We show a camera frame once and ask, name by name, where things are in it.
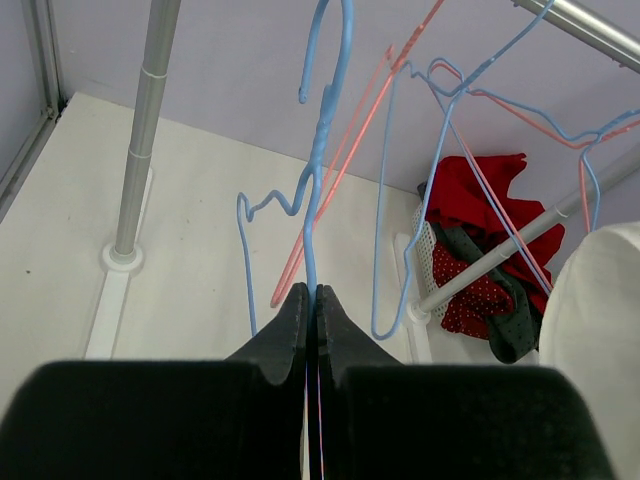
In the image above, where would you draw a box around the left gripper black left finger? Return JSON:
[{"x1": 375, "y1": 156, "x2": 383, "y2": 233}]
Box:
[{"x1": 1, "y1": 284, "x2": 309, "y2": 479}]

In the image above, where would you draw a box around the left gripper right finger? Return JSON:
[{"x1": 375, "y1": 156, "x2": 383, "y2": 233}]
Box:
[{"x1": 316, "y1": 286, "x2": 615, "y2": 479}]

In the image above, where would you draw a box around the red polka dot skirt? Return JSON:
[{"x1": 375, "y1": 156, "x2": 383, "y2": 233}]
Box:
[{"x1": 434, "y1": 241, "x2": 514, "y2": 340}]

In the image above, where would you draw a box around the dark grey dotted skirt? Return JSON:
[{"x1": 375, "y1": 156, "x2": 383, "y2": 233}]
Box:
[{"x1": 417, "y1": 182, "x2": 544, "y2": 365}]

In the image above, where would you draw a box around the pink hanger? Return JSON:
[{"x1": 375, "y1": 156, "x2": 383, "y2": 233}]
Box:
[
  {"x1": 270, "y1": 0, "x2": 444, "y2": 308},
  {"x1": 454, "y1": 65, "x2": 639, "y2": 277}
]

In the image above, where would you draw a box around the white skirt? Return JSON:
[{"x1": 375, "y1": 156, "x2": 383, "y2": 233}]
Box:
[{"x1": 538, "y1": 220, "x2": 640, "y2": 374}]

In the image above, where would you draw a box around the plain red skirt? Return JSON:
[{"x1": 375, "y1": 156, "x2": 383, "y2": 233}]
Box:
[{"x1": 425, "y1": 153, "x2": 565, "y2": 313}]

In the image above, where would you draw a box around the blue hanger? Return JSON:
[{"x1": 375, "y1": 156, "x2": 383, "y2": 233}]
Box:
[
  {"x1": 370, "y1": 59, "x2": 469, "y2": 340},
  {"x1": 411, "y1": 1, "x2": 639, "y2": 293},
  {"x1": 236, "y1": 0, "x2": 355, "y2": 335}
]

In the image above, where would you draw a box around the white perforated basket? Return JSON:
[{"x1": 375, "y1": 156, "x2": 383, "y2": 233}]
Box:
[{"x1": 412, "y1": 204, "x2": 439, "y2": 295}]

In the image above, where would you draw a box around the white clothes rack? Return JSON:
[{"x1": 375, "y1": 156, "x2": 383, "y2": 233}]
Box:
[{"x1": 84, "y1": 1, "x2": 639, "y2": 364}]

